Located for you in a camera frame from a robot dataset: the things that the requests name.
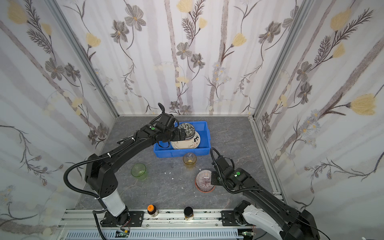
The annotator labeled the cream floral plate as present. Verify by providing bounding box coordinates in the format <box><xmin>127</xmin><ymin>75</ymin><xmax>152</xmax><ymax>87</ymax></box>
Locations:
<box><xmin>171</xmin><ymin>132</ymin><xmax>201</xmax><ymax>150</ymax></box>

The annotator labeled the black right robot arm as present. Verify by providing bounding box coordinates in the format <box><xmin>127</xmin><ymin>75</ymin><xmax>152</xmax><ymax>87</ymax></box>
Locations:
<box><xmin>211</xmin><ymin>154</ymin><xmax>320</xmax><ymax>240</ymax></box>

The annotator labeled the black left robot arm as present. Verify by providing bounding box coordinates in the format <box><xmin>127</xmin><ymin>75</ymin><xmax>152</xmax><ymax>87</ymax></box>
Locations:
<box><xmin>63</xmin><ymin>113</ymin><xmax>187</xmax><ymax>227</ymax></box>

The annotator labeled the blue plastic bin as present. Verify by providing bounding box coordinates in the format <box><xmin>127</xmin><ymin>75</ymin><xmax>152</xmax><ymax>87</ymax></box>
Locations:
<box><xmin>154</xmin><ymin>121</ymin><xmax>211</xmax><ymax>158</ymax></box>

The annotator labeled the amber glass cup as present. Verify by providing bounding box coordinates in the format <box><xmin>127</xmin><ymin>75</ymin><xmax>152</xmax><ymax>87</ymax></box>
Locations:
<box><xmin>183</xmin><ymin>153</ymin><xmax>197</xmax><ymax>169</ymax></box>

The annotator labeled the green glass cup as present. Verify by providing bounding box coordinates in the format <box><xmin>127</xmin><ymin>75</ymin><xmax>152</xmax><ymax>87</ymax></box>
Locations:
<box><xmin>131</xmin><ymin>163</ymin><xmax>148</xmax><ymax>181</ymax></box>

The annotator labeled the black lid jar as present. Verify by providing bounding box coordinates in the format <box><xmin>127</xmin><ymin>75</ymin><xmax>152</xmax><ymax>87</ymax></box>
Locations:
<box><xmin>184</xmin><ymin>207</ymin><xmax>194</xmax><ymax>221</ymax></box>

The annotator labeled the orange lid jar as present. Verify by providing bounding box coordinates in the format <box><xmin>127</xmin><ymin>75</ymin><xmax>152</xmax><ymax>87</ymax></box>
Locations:
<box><xmin>147</xmin><ymin>204</ymin><xmax>159</xmax><ymax>218</ymax></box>

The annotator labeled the aluminium rail frame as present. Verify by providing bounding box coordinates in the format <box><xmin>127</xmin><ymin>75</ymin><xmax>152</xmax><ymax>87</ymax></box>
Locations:
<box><xmin>56</xmin><ymin>191</ymin><xmax>307</xmax><ymax>240</ymax></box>

